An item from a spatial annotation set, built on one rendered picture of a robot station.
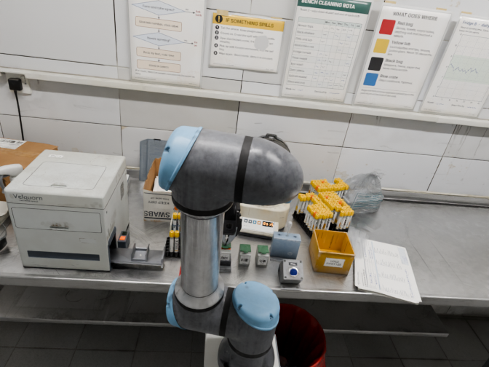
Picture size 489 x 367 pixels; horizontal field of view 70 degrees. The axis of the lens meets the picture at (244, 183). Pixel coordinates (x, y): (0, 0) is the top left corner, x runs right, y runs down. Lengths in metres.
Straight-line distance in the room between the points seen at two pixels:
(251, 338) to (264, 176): 0.45
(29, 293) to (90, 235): 1.00
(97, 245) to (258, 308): 0.59
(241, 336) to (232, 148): 0.48
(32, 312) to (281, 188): 1.67
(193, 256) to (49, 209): 0.58
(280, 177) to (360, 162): 1.29
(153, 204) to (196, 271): 0.73
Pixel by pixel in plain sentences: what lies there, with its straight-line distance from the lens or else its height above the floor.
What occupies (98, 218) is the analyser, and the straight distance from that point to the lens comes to 1.15.
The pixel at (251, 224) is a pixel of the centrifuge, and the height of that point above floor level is 0.92.
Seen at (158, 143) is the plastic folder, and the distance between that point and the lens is 1.68.
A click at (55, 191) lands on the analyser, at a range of 1.15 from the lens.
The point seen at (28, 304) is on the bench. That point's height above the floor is 0.27.
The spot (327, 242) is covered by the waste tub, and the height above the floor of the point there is 0.92.
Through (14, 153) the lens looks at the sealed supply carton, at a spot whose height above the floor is 1.06.
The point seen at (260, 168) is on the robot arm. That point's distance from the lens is 0.54.
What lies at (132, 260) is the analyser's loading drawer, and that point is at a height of 0.92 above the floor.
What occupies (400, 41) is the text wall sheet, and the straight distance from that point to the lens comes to 1.67.
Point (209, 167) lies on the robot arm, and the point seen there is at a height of 1.51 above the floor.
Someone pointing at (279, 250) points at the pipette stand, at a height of 0.92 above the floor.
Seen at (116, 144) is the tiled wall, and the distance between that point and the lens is 1.73.
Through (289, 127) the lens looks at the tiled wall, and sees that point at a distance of 1.65.
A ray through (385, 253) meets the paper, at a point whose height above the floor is 0.89.
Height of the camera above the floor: 1.76
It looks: 30 degrees down
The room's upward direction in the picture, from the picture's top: 8 degrees clockwise
